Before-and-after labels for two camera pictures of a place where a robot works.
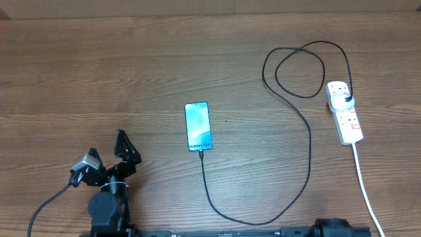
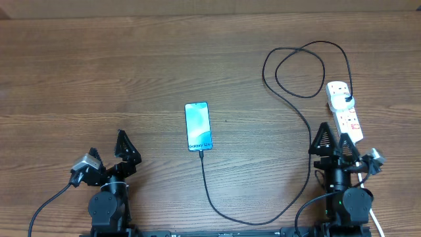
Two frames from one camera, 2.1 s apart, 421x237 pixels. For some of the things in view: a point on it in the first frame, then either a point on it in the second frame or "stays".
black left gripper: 131,157 stays
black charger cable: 289,93 -> 310,202
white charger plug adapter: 339,104 stays
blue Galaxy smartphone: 198,130 stays
